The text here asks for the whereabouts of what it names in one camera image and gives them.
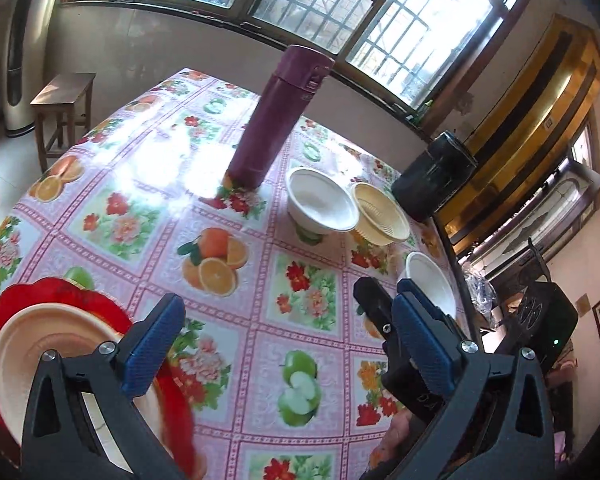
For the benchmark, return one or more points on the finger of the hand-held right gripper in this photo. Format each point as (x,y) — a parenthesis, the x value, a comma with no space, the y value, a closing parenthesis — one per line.
(372,305)

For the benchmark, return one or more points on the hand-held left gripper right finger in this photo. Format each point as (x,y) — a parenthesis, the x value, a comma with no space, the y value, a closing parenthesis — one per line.
(425,345)

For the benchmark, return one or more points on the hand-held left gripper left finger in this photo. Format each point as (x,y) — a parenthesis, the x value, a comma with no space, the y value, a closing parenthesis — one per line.
(150,345)

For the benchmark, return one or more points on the large white bowl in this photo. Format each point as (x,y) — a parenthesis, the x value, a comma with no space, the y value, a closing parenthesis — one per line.
(320,200)

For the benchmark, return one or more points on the person's right hand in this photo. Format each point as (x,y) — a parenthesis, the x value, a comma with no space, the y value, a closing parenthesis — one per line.
(400,440)

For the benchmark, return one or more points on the small white bowl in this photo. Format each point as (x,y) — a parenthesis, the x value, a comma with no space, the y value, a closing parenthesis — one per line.
(430,275)

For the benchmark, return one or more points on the fruit and flower print tablecloth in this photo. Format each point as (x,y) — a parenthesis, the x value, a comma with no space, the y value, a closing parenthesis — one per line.
(130,270)

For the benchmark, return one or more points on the clear plastic bag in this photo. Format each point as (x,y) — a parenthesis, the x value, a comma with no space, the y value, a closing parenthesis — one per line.
(480,285)

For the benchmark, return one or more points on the pale yellow bowl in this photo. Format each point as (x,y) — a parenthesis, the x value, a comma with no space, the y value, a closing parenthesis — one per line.
(380,210)

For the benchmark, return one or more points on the cream bowl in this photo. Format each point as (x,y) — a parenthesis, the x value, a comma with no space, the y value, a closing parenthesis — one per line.
(45,330)

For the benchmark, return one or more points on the red scalloped plate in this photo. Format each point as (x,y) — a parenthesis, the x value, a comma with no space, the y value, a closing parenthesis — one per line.
(40,292)

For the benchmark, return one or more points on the black speaker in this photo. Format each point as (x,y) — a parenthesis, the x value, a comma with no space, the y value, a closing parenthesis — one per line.
(545,310)

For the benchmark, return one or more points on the black bucket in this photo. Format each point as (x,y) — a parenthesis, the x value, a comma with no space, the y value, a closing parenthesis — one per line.
(430,180)

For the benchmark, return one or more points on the black chair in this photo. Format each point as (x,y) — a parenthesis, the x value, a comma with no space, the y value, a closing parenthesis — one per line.
(536,260)

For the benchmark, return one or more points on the dark framed etched glass panel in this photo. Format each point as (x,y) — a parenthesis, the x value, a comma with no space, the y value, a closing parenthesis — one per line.
(530,240)

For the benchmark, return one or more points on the small green item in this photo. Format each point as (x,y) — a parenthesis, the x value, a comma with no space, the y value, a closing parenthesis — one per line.
(422,112)

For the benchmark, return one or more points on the purple thermos bottle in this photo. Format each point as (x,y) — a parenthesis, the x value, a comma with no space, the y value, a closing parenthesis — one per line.
(270,125)

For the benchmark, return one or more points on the golden wooden cabinet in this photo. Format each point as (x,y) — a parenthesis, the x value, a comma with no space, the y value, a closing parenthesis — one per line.
(540,110)

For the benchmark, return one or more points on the white standing air conditioner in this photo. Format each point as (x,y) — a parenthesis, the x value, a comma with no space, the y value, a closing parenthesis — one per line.
(20,110)

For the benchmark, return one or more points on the wooden stool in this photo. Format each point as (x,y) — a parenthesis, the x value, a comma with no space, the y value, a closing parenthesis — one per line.
(65,87)

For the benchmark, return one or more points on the barred window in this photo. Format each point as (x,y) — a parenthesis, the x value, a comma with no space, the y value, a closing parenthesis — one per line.
(330,0)

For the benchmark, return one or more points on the wall switch plate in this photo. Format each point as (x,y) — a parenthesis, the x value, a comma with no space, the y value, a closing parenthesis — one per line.
(583,303)

